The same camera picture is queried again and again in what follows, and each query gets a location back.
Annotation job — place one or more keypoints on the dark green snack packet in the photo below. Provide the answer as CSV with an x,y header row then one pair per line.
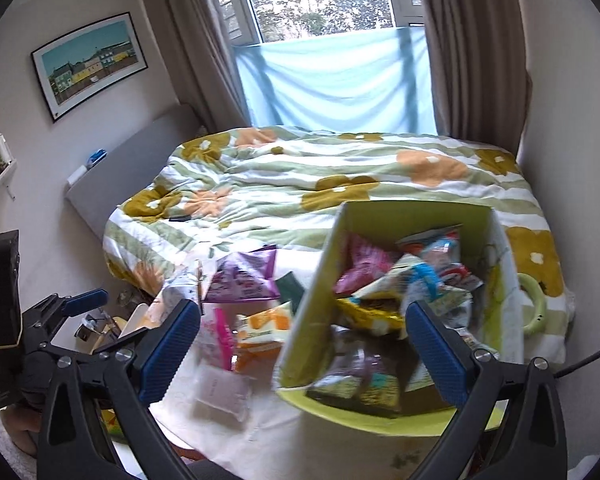
x,y
290,290

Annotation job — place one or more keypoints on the pile of snack packets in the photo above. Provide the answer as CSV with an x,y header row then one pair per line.
x,y
395,310

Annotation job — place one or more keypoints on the brown curtain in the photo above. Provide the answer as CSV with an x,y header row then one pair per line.
x,y
200,40
475,50

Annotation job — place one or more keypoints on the small white card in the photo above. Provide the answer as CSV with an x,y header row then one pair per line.
x,y
76,175

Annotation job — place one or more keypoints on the small blue pack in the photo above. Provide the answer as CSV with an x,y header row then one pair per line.
x,y
97,157

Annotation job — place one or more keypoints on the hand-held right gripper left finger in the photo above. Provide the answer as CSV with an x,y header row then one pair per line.
x,y
170,350

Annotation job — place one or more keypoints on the orange white snack packet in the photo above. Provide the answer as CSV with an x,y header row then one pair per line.
x,y
265,327

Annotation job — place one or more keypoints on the person's left hand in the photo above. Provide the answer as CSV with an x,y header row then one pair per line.
x,y
25,427

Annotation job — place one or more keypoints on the translucent white snack packet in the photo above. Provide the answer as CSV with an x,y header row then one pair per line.
x,y
222,392

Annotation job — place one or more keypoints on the yellow-green cardboard box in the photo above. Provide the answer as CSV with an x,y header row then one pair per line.
x,y
315,310

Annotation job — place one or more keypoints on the pink snack packet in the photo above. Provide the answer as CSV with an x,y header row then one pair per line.
x,y
220,335

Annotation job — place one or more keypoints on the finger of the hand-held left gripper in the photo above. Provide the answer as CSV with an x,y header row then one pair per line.
x,y
125,340
85,301

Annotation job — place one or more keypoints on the grey headboard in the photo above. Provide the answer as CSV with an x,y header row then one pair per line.
x,y
140,165

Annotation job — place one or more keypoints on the glass jar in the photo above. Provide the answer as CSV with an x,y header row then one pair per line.
x,y
128,300

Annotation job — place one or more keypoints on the purple snack packet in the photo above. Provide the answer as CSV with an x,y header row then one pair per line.
x,y
237,275

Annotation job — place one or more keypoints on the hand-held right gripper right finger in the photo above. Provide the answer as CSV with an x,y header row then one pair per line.
x,y
437,355

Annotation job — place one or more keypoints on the framed house picture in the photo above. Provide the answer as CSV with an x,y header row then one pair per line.
x,y
87,65

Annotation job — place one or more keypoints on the shiny metal object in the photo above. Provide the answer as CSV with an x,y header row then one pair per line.
x,y
90,327

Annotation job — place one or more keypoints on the crumpled white wrapper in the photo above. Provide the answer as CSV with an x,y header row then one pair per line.
x,y
182,285

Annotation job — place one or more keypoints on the light blue cloth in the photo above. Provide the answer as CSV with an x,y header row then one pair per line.
x,y
335,80

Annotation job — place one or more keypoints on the small black object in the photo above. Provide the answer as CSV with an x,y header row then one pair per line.
x,y
180,219

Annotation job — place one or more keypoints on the white bottle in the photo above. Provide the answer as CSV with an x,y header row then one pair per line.
x,y
0,152

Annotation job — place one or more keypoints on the floral blanket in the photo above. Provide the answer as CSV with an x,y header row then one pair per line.
x,y
290,180

